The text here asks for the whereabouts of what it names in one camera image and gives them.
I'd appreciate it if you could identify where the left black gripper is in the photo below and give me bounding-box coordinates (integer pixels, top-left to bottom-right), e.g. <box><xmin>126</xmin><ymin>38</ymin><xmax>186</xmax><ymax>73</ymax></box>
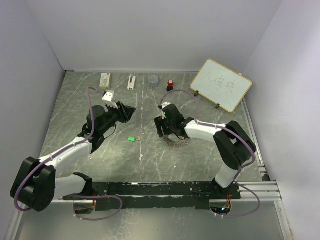
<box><xmin>99</xmin><ymin>100</ymin><xmax>136</xmax><ymax>134</ymax></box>

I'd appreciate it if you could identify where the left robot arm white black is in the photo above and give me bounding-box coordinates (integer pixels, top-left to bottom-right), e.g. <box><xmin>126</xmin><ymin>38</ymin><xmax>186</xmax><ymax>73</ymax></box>
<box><xmin>10</xmin><ymin>101</ymin><xmax>136</xmax><ymax>212</ymax></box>

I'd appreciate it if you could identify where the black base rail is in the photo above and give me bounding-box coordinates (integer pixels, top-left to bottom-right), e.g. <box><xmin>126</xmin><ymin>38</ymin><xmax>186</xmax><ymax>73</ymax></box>
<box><xmin>62</xmin><ymin>181</ymin><xmax>242</xmax><ymax>212</ymax></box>

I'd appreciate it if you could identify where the metal disc with keyrings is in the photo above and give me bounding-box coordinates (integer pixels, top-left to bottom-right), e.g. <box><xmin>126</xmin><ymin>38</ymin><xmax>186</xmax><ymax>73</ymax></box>
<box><xmin>160</xmin><ymin>135</ymin><xmax>190</xmax><ymax>148</ymax></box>

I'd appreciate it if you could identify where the purple cable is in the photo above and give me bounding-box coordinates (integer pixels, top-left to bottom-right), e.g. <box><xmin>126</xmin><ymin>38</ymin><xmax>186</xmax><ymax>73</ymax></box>
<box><xmin>13</xmin><ymin>86</ymin><xmax>123</xmax><ymax>221</ymax></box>
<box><xmin>159</xmin><ymin>89</ymin><xmax>262</xmax><ymax>219</ymax></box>

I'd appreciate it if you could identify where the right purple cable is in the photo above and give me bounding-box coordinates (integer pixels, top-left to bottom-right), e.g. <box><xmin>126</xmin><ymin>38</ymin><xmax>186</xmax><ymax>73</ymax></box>
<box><xmin>159</xmin><ymin>89</ymin><xmax>262</xmax><ymax>219</ymax></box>

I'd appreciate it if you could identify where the small whiteboard yellow frame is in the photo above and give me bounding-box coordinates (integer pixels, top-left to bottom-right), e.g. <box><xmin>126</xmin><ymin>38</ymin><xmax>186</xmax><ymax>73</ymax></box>
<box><xmin>190</xmin><ymin>59</ymin><xmax>253</xmax><ymax>113</ymax></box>

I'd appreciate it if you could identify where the white stapler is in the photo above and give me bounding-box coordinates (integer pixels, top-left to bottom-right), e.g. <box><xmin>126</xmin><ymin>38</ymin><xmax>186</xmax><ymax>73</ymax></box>
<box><xmin>127</xmin><ymin>75</ymin><xmax>136</xmax><ymax>91</ymax></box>

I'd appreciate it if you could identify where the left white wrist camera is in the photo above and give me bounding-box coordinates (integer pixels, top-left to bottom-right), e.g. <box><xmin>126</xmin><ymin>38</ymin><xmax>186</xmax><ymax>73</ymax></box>
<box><xmin>102</xmin><ymin>90</ymin><xmax>119</xmax><ymax>109</ymax></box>

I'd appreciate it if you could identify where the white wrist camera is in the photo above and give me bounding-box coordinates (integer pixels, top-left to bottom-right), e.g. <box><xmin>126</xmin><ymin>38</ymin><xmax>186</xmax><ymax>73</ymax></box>
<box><xmin>102</xmin><ymin>90</ymin><xmax>119</xmax><ymax>109</ymax></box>
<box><xmin>158</xmin><ymin>101</ymin><xmax>171</xmax><ymax>110</ymax></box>

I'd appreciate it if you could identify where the green white staples box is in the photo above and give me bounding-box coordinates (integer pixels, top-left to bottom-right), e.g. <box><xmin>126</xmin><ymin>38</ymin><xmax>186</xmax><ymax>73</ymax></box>
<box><xmin>99</xmin><ymin>72</ymin><xmax>111</xmax><ymax>90</ymax></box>

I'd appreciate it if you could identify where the red black stamp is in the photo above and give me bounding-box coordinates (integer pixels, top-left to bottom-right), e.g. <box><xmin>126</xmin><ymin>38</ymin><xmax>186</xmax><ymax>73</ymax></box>
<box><xmin>166</xmin><ymin>80</ymin><xmax>174</xmax><ymax>92</ymax></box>

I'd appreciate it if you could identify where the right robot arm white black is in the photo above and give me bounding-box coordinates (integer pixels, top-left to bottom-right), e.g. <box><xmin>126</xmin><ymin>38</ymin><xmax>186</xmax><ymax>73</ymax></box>
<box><xmin>154</xmin><ymin>102</ymin><xmax>257</xmax><ymax>199</ymax></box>

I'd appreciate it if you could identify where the clear jar of paperclips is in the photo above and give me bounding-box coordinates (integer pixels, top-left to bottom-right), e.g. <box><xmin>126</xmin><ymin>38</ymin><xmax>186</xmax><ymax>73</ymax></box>
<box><xmin>148</xmin><ymin>75</ymin><xmax>159</xmax><ymax>88</ymax></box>

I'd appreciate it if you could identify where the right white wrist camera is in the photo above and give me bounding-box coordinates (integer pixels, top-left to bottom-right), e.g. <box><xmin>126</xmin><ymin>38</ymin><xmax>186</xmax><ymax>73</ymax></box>
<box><xmin>158</xmin><ymin>101</ymin><xmax>171</xmax><ymax>110</ymax></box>

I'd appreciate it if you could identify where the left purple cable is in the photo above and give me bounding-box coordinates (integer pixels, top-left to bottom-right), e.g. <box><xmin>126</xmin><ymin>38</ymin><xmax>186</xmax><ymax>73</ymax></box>
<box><xmin>13</xmin><ymin>86</ymin><xmax>123</xmax><ymax>221</ymax></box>

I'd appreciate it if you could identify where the key with green tag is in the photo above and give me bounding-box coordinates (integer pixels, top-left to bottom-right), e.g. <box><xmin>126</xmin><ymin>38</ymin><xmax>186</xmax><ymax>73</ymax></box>
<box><xmin>127</xmin><ymin>136</ymin><xmax>141</xmax><ymax>142</ymax></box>

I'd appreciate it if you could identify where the aluminium frame rail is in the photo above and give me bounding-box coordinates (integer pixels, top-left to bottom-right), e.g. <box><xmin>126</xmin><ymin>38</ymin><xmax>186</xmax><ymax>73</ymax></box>
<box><xmin>237</xmin><ymin>100</ymin><xmax>282</xmax><ymax>202</ymax></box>

